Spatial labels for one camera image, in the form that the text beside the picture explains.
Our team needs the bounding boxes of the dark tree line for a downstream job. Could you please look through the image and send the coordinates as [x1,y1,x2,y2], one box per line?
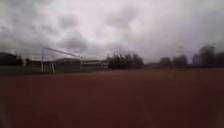
[0,51,24,67]

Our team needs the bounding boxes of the white football goal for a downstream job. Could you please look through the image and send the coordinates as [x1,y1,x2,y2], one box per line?
[40,47,84,75]

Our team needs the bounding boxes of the green grass field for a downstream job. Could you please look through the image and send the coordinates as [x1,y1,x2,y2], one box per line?
[0,65,109,77]

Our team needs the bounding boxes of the clump of bare trees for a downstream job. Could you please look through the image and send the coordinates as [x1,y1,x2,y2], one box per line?
[106,52,145,70]

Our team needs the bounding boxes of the group of dark trees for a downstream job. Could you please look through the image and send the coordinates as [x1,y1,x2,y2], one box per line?
[159,44,224,69]

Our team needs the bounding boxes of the red running track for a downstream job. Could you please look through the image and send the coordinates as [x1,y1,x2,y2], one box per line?
[0,68,224,128]

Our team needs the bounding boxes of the low building behind goal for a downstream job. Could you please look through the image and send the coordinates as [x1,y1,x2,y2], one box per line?
[25,57,110,71]

